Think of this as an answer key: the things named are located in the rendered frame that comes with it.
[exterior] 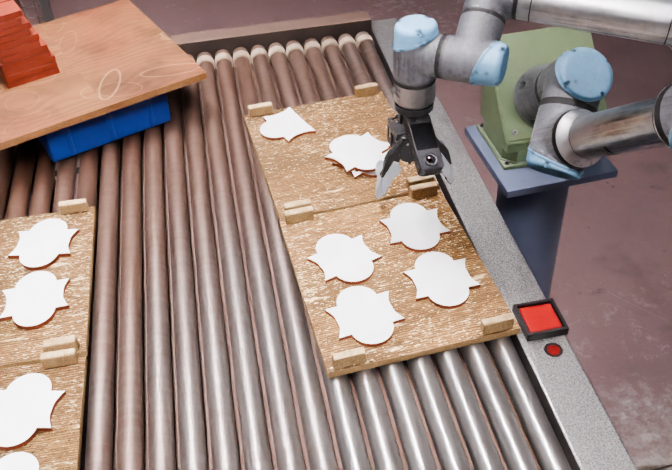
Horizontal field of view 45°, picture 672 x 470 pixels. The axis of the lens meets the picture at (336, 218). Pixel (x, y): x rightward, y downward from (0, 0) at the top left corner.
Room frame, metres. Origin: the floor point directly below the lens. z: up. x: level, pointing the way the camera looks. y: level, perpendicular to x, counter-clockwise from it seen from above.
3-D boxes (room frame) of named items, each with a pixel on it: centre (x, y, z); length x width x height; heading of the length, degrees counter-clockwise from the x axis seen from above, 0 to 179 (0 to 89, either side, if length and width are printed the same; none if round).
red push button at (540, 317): (0.98, -0.35, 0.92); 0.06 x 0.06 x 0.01; 9
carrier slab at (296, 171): (1.52, -0.01, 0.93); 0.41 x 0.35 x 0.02; 13
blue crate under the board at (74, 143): (1.75, 0.59, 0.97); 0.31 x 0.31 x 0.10; 31
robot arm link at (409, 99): (1.25, -0.15, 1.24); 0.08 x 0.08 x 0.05
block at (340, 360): (0.90, -0.01, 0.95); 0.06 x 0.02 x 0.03; 102
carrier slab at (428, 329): (1.12, -0.10, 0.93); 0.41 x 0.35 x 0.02; 12
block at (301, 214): (1.28, 0.07, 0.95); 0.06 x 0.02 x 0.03; 102
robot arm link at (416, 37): (1.25, -0.16, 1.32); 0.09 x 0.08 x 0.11; 65
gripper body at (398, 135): (1.26, -0.15, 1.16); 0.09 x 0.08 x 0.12; 12
